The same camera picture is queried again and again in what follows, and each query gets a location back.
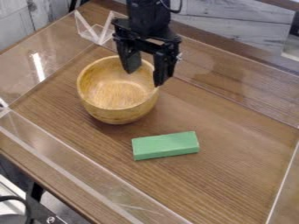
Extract brown wooden bowl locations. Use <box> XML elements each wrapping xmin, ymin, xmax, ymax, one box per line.
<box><xmin>77</xmin><ymin>55</ymin><xmax>159</xmax><ymax>125</ymax></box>

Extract clear acrylic tray wall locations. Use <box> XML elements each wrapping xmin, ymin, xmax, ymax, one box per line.
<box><xmin>0</xmin><ymin>16</ymin><xmax>299</xmax><ymax>224</ymax></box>

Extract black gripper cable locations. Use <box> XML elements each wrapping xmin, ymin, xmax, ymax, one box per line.
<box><xmin>159</xmin><ymin>0</ymin><xmax>183</xmax><ymax>14</ymax></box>

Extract black cable on floor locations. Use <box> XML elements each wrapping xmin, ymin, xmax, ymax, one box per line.
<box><xmin>0</xmin><ymin>194</ymin><xmax>34</xmax><ymax>224</ymax></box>

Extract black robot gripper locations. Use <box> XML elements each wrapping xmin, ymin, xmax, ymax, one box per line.
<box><xmin>113</xmin><ymin>0</ymin><xmax>183</xmax><ymax>87</ymax></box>

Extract black table leg frame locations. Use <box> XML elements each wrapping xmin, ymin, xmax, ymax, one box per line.
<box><xmin>26</xmin><ymin>182</ymin><xmax>69</xmax><ymax>224</ymax></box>

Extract green rectangular block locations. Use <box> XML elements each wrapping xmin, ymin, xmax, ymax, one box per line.
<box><xmin>133</xmin><ymin>131</ymin><xmax>201</xmax><ymax>161</ymax></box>

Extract clear acrylic corner bracket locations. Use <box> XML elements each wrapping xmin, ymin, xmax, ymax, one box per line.
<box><xmin>74</xmin><ymin>10</ymin><xmax>115</xmax><ymax>46</ymax></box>

